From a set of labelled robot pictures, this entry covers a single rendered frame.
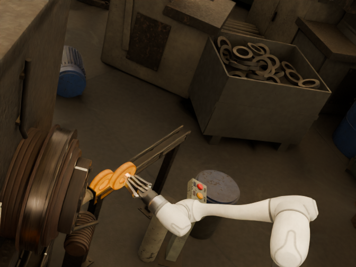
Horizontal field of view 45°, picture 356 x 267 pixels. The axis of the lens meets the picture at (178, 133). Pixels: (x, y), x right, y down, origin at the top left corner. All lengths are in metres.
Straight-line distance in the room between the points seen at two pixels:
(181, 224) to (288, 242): 0.55
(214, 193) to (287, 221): 1.23
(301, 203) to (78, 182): 0.87
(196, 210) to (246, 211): 0.32
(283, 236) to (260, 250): 1.67
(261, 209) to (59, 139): 0.86
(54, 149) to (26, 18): 0.44
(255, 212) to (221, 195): 1.04
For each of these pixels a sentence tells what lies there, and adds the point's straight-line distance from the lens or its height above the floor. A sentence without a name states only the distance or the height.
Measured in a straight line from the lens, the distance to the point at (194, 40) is 4.06.
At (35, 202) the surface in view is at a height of 1.24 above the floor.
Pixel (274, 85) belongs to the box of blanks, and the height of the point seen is 0.72.
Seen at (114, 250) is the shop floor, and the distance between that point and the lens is 2.91.
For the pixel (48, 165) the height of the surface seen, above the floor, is 1.32.
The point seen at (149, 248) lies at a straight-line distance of 2.79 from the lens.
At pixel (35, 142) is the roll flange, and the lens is 1.53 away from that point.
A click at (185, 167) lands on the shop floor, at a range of 3.60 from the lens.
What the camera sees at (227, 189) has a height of 0.43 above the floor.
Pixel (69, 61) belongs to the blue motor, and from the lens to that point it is 3.85.
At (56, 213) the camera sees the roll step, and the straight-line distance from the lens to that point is 1.50.
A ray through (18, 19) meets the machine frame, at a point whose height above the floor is 1.76.
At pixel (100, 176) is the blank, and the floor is 0.78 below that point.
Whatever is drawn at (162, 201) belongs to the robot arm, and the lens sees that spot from 2.02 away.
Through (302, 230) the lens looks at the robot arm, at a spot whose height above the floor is 1.26.
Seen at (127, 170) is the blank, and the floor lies 0.91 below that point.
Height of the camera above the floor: 2.35
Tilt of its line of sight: 37 degrees down
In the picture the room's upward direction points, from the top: 21 degrees clockwise
